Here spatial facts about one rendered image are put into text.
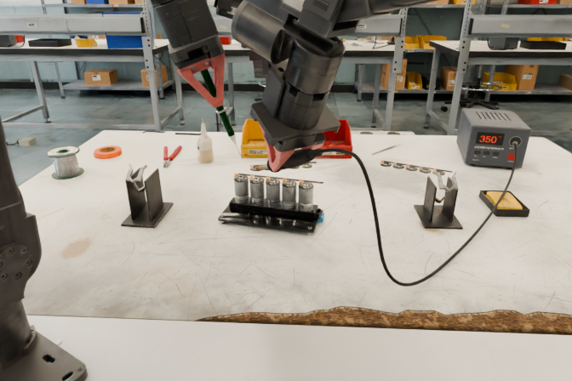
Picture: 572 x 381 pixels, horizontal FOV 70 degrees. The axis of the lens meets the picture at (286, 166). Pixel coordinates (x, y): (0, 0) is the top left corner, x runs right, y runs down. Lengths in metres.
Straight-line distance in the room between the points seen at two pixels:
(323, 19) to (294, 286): 0.33
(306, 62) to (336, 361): 0.31
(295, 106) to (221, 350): 0.28
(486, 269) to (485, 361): 0.17
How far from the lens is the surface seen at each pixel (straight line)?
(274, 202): 0.68
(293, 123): 0.49
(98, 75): 5.28
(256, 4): 0.48
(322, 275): 0.57
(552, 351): 0.55
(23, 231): 0.46
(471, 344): 0.52
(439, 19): 5.23
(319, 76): 0.45
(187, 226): 0.69
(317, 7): 0.41
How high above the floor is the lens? 1.10
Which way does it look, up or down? 23 degrees down
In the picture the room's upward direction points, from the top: straight up
